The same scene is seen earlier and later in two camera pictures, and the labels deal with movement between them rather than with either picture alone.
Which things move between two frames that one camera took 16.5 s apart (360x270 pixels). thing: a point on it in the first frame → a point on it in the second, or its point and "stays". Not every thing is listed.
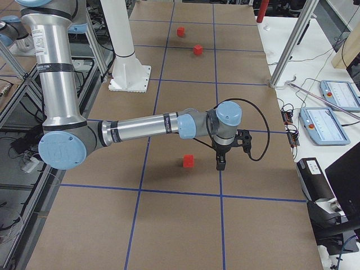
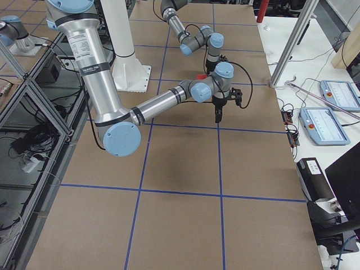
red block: x=188 y=160 → x=202 y=76
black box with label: x=315 y=183 stays
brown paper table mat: x=158 y=203 stays
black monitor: x=344 y=174 stays
